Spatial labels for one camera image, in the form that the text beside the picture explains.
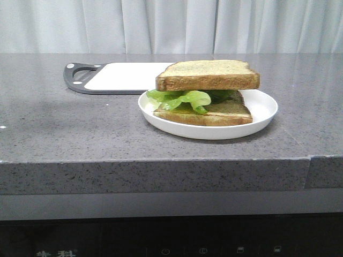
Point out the green lettuce leaf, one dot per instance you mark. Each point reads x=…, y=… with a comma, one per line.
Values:
x=196, y=99

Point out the bread slice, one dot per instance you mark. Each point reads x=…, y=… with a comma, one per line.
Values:
x=222, y=74
x=227, y=113

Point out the white grey cutting board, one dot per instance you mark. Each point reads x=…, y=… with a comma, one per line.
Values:
x=113, y=78

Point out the white round plate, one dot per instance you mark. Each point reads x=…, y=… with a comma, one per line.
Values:
x=262, y=107

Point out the white curtain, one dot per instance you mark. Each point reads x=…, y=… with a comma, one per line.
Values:
x=171, y=27

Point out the black appliance control panel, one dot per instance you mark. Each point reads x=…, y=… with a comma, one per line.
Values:
x=237, y=235

